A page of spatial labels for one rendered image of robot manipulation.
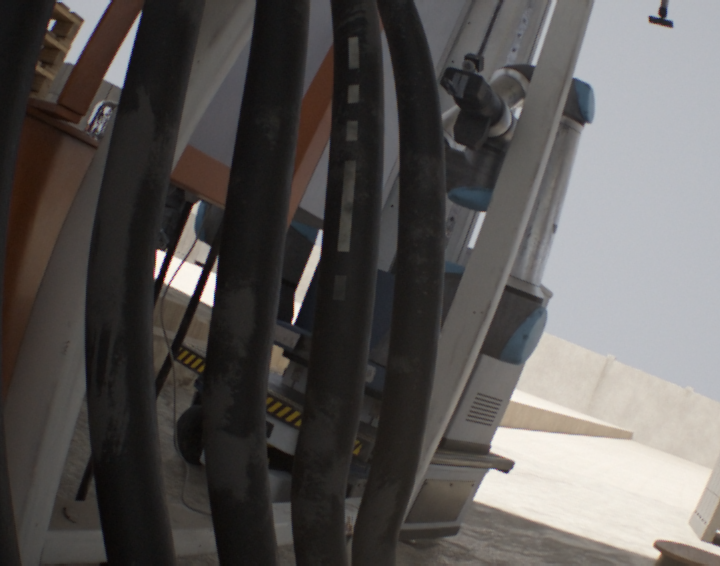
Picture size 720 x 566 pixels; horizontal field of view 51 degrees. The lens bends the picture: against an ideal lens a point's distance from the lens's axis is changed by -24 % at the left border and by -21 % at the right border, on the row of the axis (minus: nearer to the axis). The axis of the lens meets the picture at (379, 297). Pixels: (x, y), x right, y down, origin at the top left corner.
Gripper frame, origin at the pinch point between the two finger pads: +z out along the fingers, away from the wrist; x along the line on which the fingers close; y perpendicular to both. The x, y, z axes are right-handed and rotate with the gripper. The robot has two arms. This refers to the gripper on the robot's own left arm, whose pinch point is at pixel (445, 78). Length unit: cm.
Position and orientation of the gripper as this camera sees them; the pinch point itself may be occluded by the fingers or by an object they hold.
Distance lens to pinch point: 148.1
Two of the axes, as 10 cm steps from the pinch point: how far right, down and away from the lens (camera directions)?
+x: 8.6, 3.3, -3.9
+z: -3.5, -1.7, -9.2
